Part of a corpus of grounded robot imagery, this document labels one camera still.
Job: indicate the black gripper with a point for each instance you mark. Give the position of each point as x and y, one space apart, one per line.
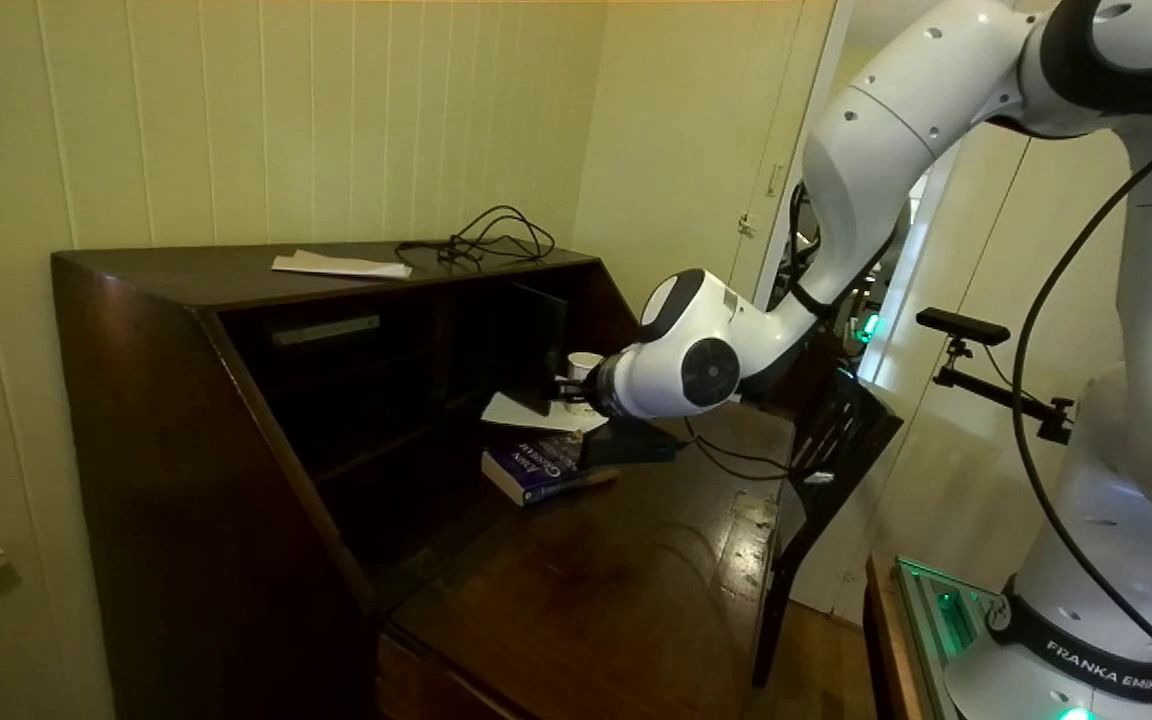
589 379

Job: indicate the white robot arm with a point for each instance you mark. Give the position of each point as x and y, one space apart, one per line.
1071 635

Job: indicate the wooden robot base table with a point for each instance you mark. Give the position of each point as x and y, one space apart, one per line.
895 654

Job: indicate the colourful box on desk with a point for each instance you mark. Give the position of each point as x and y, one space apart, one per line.
541 468

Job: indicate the white paper on desk top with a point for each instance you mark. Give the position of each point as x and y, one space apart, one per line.
340 265

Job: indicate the dark wooden secretary desk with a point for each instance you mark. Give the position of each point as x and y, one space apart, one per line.
288 521

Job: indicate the white paper napkin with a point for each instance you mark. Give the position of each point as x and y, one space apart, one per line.
558 418

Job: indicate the dark wooden chair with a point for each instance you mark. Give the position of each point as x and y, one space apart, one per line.
836 433

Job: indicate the aluminium robot mounting plate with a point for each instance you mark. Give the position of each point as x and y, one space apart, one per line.
950 618

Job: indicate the black camera on stand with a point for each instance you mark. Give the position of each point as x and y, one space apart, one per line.
966 334

